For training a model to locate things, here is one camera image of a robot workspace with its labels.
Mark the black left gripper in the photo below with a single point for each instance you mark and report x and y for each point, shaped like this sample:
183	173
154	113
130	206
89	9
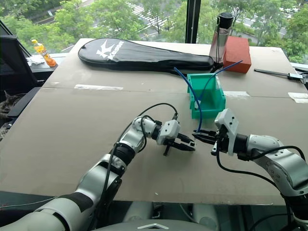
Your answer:
174	142

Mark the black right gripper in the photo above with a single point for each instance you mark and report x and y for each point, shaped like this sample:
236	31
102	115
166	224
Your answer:
222	142

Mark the white coupler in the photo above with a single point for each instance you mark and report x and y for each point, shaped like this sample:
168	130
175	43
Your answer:
192	144

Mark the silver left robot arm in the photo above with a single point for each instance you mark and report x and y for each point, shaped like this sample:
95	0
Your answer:
101	173

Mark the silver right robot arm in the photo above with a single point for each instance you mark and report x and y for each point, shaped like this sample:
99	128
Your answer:
276	158

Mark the green plastic bin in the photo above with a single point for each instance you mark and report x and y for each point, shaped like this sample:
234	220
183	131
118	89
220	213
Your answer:
213	97

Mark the white tape strip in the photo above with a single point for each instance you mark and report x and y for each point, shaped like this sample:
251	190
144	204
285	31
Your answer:
237	93
98	87
298	97

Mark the grey rounded shape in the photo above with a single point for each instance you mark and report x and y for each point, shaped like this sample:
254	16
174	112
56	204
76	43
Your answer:
139	211
204	213

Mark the red brick block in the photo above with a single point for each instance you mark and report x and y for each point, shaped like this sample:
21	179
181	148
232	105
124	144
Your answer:
237	54

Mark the grey panel with chevron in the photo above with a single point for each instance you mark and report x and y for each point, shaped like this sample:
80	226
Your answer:
154	226

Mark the black flat hand tool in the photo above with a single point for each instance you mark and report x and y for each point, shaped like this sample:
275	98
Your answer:
272	73

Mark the clear bottle with black cap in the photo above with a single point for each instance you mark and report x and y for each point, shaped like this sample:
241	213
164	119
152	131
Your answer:
217	44

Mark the black racket cover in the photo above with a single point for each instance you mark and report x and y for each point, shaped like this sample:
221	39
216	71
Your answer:
134	55

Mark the orange drink bottle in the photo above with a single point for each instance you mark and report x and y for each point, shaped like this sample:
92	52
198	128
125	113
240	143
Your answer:
44	54

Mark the black side desk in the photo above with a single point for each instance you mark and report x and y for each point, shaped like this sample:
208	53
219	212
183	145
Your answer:
24	101

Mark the white crumpled tissue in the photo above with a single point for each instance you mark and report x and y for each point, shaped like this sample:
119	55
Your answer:
35	60

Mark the patterned grey fabric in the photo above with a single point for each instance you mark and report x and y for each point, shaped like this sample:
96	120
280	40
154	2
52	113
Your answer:
6	106

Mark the black mesh office chair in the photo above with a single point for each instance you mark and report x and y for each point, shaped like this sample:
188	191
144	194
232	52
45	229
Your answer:
12	65

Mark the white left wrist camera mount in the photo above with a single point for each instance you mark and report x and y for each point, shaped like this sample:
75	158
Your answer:
170	128

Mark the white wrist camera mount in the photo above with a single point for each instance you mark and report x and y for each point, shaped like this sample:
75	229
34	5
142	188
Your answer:
170	128
229	122

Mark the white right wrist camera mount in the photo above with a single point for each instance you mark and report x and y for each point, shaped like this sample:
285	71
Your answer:
229	122

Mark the black window frame post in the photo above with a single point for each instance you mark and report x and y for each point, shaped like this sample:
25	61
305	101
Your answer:
192	21

